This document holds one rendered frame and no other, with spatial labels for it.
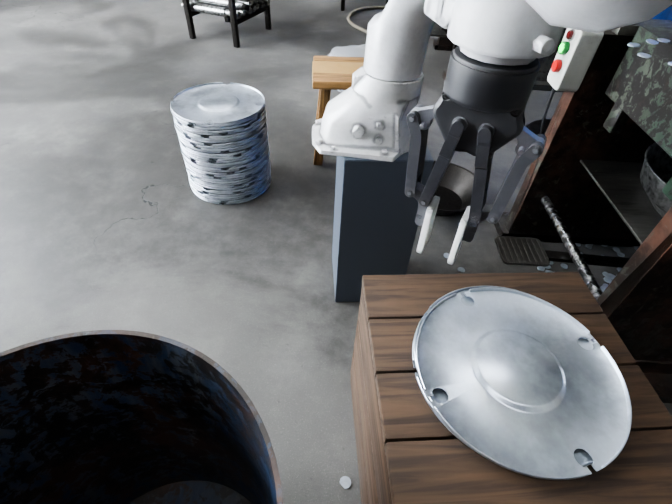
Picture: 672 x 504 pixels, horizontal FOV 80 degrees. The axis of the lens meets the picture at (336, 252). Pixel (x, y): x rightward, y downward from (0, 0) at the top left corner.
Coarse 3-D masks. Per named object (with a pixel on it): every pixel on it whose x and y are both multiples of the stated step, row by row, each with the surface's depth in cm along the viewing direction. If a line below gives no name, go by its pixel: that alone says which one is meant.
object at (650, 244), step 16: (656, 240) 70; (640, 256) 74; (656, 256) 70; (624, 272) 78; (640, 272) 74; (656, 272) 72; (608, 288) 82; (624, 288) 78; (640, 288) 75; (656, 288) 75; (608, 304) 82; (624, 304) 79; (640, 304) 78; (656, 304) 79; (624, 320) 82; (640, 320) 83; (656, 320) 83; (624, 336) 87; (640, 336) 87; (656, 336) 87; (640, 352) 91; (656, 352) 91; (640, 368) 95; (656, 368) 95; (656, 384) 94
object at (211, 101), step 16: (176, 96) 130; (192, 96) 130; (208, 96) 130; (224, 96) 130; (240, 96) 132; (256, 96) 132; (176, 112) 122; (192, 112) 123; (208, 112) 123; (224, 112) 124; (240, 112) 124; (256, 112) 124
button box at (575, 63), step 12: (564, 36) 94; (576, 36) 89; (588, 36) 88; (600, 36) 88; (576, 48) 90; (588, 48) 89; (564, 60) 94; (576, 60) 91; (588, 60) 91; (552, 72) 99; (564, 72) 93; (576, 72) 93; (552, 84) 98; (564, 84) 95; (576, 84) 95; (552, 96) 104; (540, 132) 111
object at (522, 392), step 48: (480, 288) 67; (432, 336) 61; (480, 336) 61; (528, 336) 61; (576, 336) 62; (432, 384) 55; (480, 384) 55; (528, 384) 55; (576, 384) 56; (624, 384) 56; (480, 432) 51; (528, 432) 51; (576, 432) 51; (624, 432) 52
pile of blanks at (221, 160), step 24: (264, 120) 132; (192, 144) 124; (216, 144) 122; (240, 144) 125; (264, 144) 134; (192, 168) 132; (216, 168) 128; (240, 168) 132; (264, 168) 139; (216, 192) 135; (240, 192) 137
